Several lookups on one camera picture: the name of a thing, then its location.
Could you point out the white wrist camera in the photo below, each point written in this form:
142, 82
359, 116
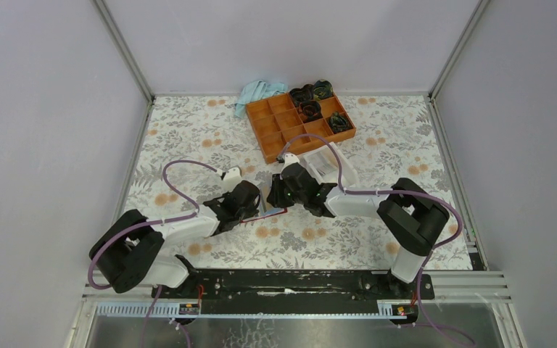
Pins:
288, 159
231, 176

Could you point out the white card box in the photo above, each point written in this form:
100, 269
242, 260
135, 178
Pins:
350, 176

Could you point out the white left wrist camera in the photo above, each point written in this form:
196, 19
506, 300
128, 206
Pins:
231, 176

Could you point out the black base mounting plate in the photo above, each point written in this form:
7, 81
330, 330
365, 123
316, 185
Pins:
295, 292

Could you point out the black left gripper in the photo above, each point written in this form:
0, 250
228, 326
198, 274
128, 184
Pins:
251, 212

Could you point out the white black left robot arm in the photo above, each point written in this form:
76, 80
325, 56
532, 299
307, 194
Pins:
134, 249

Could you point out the rolled tie orange pattern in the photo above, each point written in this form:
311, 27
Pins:
310, 111

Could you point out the floral patterned table mat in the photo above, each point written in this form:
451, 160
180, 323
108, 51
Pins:
190, 137

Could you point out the rolled tie dark striped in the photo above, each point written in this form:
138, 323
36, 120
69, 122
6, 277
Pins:
300, 95

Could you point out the red leather card holder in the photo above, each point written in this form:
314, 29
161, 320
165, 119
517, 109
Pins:
264, 210

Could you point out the rolled tie green pattern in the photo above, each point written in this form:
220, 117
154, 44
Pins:
339, 123

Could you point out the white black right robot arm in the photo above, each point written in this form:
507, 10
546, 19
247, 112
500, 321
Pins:
414, 218

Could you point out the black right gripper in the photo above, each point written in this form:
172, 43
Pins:
275, 197

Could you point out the light blue cloth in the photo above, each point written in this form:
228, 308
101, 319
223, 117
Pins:
255, 91

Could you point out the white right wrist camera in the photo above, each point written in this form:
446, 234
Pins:
288, 159

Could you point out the stack of white cards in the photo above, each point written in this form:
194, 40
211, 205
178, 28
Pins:
324, 164

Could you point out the rolled tie yellow green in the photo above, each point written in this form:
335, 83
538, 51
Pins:
322, 87

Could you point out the orange wooden compartment tray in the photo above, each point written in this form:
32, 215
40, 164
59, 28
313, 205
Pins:
298, 119

